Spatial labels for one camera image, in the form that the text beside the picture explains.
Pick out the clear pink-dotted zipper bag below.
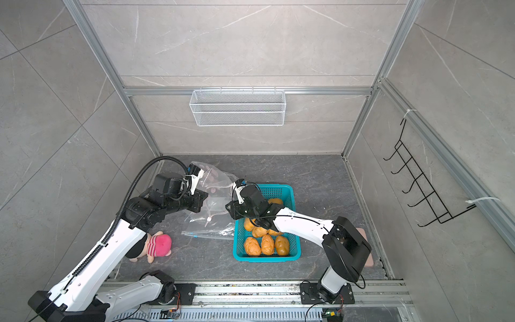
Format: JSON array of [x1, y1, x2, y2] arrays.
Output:
[[182, 161, 237, 240]]

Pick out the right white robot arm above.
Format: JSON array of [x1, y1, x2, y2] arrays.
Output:
[[226, 180, 371, 303]]

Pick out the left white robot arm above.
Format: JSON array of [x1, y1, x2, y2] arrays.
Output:
[[28, 165, 208, 321]]

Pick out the teal plastic basket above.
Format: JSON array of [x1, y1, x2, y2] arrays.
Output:
[[233, 184, 302, 263]]

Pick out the pink plush pig toy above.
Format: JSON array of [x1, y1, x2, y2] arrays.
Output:
[[126, 231, 172, 264]]

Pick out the checkered beige cloth item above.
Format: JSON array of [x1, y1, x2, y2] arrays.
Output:
[[357, 228, 374, 268]]

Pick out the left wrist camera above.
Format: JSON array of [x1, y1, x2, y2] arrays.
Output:
[[186, 163, 205, 196]]

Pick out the white wire mesh shelf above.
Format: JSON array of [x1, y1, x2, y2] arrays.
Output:
[[189, 89, 287, 127]]

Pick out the black corrugated cable conduit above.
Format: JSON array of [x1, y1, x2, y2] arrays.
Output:
[[70, 156, 190, 279]]

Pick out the metal base rail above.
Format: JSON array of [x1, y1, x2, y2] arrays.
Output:
[[96, 280, 411, 322]]

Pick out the black wire hook rack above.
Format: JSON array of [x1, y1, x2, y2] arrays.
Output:
[[383, 119, 477, 228]]

